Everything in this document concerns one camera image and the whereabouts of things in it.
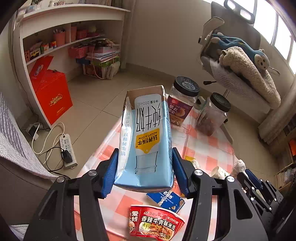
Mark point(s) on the yellow snack wrapper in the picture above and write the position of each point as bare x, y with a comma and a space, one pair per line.
193, 161

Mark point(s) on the beige curtain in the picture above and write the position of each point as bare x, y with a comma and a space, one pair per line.
275, 122
127, 28

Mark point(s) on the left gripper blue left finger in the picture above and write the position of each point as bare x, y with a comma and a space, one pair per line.
54, 217

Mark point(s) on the beige fleece blanket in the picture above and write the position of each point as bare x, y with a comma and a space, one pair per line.
261, 81

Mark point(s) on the grey office chair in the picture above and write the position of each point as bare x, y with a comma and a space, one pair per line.
233, 20

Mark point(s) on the light blue milk carton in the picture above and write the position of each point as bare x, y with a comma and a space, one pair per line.
145, 149

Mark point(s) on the pink checkered tablecloth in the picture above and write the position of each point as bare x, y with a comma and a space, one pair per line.
208, 152

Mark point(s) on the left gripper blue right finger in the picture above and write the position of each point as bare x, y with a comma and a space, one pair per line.
237, 219

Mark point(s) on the blue white snack wrapper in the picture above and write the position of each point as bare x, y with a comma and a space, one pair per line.
168, 200

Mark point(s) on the beige curtain left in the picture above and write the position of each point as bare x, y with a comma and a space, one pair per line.
127, 28

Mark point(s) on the nut jar purple label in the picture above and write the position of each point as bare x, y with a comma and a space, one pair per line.
183, 96

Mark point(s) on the white floral paper cup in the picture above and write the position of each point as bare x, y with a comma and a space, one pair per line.
219, 173

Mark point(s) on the red instant noodle cup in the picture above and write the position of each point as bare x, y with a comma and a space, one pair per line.
153, 222

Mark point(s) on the blue monkey plush toy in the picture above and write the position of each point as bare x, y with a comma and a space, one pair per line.
258, 57

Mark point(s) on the clear jar black lid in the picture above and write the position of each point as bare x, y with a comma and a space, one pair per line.
213, 114

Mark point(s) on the wooden side shelf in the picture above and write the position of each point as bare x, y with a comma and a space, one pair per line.
283, 148

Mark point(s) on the white tissue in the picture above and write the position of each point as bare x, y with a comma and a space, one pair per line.
239, 166

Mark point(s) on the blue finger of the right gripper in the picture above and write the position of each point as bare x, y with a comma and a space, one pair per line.
245, 178
253, 178

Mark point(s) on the beige curtain right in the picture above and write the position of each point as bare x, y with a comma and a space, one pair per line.
275, 122

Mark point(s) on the white bookshelf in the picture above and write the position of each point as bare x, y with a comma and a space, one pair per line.
83, 37

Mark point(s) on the red gift box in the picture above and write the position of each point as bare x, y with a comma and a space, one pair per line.
51, 89

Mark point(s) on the white power strip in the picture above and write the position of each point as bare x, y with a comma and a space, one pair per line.
67, 152

